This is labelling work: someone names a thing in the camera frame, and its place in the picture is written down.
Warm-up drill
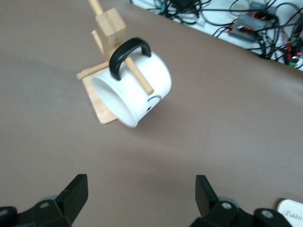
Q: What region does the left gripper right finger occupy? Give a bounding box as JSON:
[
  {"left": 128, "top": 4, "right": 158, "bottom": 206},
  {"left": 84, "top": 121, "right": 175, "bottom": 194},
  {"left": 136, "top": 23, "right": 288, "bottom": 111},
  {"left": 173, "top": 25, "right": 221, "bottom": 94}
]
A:
[{"left": 189, "top": 175, "right": 256, "bottom": 227}]

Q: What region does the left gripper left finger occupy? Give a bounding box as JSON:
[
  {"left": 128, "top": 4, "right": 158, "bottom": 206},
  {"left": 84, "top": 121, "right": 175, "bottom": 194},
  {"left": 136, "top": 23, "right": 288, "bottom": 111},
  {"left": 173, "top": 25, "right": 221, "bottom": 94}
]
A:
[{"left": 18, "top": 174, "right": 89, "bottom": 227}]

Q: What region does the white mug with black handle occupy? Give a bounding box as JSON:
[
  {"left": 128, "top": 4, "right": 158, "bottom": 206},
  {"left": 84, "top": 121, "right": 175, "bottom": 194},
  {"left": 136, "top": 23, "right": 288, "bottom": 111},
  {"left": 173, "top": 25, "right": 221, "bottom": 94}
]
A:
[{"left": 91, "top": 37, "right": 172, "bottom": 128}]

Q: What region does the beige rabbit print tray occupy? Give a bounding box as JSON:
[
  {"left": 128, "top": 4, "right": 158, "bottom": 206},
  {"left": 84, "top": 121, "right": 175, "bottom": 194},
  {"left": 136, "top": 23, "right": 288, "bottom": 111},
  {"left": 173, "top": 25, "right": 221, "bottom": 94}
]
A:
[{"left": 276, "top": 198, "right": 303, "bottom": 227}]

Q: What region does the wooden mug stand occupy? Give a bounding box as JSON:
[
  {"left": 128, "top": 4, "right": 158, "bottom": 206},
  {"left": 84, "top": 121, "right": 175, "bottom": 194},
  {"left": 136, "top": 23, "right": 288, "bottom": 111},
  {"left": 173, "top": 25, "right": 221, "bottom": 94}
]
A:
[{"left": 76, "top": 0, "right": 155, "bottom": 125}]

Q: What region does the grey and orange power box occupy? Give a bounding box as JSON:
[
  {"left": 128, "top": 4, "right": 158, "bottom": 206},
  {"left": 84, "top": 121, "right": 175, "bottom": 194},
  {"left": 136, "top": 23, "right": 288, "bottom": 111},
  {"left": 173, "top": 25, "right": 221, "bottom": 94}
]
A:
[{"left": 228, "top": 1, "right": 280, "bottom": 37}]

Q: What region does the black cable bundle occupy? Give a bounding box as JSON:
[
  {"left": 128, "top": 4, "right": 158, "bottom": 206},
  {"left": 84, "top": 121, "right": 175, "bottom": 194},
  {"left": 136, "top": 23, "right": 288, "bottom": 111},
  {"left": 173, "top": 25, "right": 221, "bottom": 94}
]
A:
[{"left": 151, "top": 0, "right": 303, "bottom": 70}]

